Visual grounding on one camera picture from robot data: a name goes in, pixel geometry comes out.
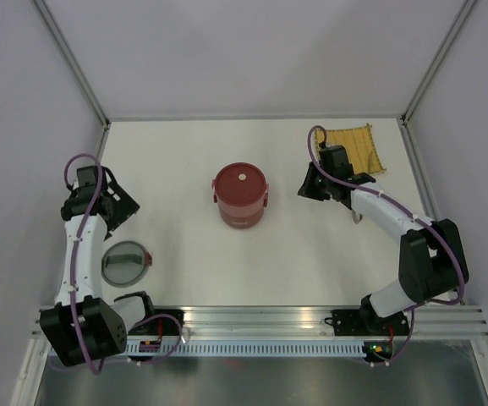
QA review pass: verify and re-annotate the grey transparent lid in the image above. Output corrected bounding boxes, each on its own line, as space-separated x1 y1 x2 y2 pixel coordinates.
101 240 152 288

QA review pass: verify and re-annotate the red lid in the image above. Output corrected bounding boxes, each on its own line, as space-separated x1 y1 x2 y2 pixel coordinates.
213 162 266 203

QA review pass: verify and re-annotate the red steel bowl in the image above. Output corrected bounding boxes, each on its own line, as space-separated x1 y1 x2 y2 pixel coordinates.
218 202 264 229
210 162 269 208

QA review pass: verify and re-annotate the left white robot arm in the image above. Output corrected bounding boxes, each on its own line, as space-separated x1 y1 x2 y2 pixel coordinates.
40 165 157 367

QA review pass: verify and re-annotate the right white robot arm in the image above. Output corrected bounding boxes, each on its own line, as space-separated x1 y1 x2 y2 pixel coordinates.
298 143 469 335

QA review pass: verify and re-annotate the yellow bamboo mat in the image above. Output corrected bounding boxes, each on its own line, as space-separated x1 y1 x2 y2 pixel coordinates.
312 123 386 175

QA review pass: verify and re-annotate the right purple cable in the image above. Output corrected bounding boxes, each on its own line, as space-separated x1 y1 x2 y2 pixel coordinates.
308 124 469 369

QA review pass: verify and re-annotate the purple cable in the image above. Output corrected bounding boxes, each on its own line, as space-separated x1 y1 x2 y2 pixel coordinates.
64 152 109 376
308 124 469 369

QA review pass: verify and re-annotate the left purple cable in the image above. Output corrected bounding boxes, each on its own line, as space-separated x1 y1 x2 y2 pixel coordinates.
64 152 109 376

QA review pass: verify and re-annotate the left aluminium frame post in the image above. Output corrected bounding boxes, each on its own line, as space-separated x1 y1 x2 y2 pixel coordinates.
30 0 110 128

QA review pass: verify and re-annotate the aluminium frame post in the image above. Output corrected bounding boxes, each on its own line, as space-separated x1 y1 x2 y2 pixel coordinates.
30 0 110 128
400 0 480 126

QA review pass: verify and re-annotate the white slotted cable duct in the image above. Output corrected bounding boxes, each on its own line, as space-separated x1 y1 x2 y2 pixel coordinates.
48 342 365 357

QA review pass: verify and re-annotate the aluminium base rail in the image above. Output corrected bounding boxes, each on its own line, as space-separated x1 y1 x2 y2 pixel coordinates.
31 304 488 339

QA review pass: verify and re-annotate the right aluminium frame post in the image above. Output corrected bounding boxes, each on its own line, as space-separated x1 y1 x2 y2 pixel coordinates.
400 0 480 126

